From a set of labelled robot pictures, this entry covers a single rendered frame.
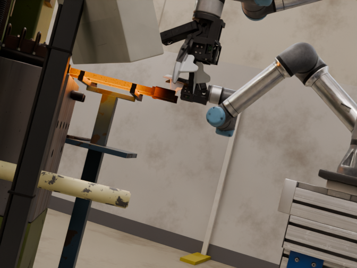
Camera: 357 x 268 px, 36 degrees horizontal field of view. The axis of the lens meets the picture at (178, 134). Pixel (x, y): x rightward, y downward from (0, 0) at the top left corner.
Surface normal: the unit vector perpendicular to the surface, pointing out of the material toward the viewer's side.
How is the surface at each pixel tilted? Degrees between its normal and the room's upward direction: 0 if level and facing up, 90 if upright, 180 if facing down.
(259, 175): 90
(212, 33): 90
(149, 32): 90
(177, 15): 90
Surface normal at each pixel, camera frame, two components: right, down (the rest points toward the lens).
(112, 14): -0.84, 0.29
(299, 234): -0.33, -0.11
